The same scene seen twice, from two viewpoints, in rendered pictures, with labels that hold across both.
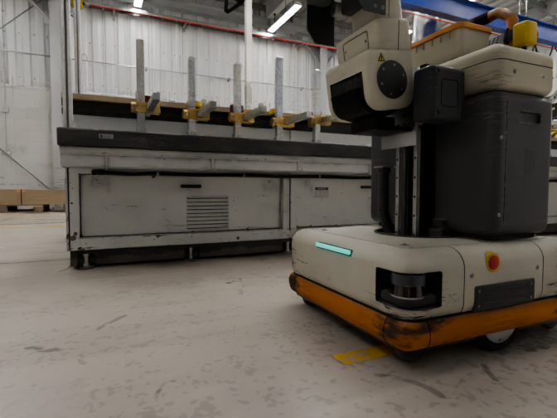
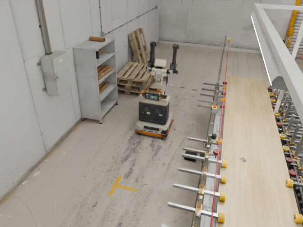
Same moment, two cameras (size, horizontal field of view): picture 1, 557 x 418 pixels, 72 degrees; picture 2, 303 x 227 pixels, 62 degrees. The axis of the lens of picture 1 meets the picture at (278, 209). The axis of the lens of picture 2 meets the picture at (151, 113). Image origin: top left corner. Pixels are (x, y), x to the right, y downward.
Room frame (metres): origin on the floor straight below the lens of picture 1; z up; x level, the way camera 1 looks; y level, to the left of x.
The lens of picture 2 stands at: (3.95, -3.80, 2.91)
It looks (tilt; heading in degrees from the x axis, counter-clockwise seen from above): 31 degrees down; 130
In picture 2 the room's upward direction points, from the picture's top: 2 degrees clockwise
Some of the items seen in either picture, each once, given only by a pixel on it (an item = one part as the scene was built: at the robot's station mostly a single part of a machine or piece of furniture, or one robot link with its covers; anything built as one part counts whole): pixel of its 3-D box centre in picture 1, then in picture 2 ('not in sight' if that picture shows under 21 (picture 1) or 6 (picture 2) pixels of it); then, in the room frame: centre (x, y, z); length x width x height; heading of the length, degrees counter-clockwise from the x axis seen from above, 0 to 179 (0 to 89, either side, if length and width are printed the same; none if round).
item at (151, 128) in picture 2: not in sight; (151, 128); (1.42, -0.75, 0.23); 0.41 x 0.02 x 0.08; 24
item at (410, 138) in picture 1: (392, 101); not in sight; (1.14, -0.33, 0.68); 0.28 x 0.27 x 0.25; 24
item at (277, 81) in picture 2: not in sight; (263, 34); (3.16, -1.22, 2.34); 2.40 x 0.12 x 0.08; 115
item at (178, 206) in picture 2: not in sight; (194, 210); (3.27, -2.32, 0.95); 0.50 x 0.04 x 0.04; 25
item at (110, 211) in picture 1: (404, 187); not in sight; (3.34, -1.08, 0.44); 5.10 x 0.69 x 0.87; 115
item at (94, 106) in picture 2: not in sight; (98, 79); (-0.05, -0.76, 0.78); 0.90 x 0.45 x 1.55; 115
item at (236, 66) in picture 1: (237, 107); not in sight; (2.14, 0.23, 0.87); 0.04 x 0.04 x 0.48; 25
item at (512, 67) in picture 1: (440, 140); (154, 105); (1.30, -0.54, 0.59); 0.55 x 0.34 x 0.83; 24
